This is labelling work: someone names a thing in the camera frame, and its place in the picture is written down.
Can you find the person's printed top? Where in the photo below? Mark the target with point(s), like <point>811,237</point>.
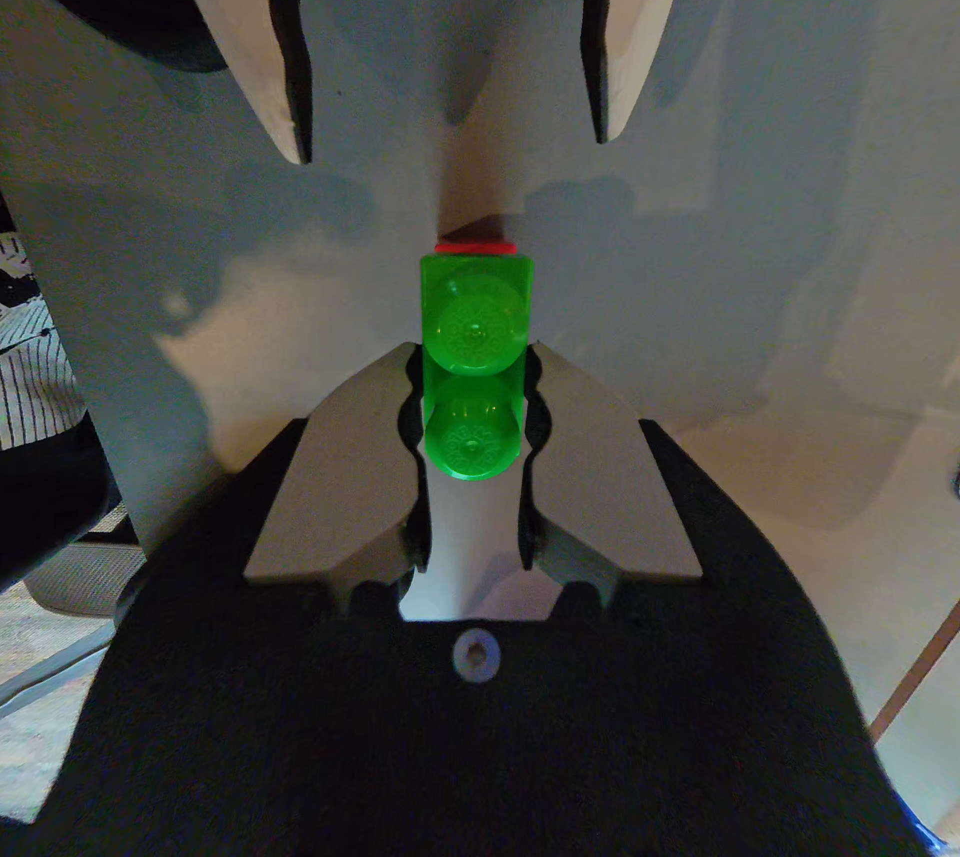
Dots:
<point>30,377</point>

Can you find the green mega block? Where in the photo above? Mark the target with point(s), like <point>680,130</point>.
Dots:
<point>477,332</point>

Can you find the grey mesh chair seat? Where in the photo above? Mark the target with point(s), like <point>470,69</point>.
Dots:
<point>83,580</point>

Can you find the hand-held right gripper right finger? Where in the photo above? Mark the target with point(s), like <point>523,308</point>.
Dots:
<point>608,497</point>

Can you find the dark cloth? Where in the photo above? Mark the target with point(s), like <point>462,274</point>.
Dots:
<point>53,497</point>

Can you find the red mega block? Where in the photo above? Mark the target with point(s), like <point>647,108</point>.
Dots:
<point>477,248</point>

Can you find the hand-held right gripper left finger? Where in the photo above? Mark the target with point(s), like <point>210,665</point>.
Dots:
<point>338,497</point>

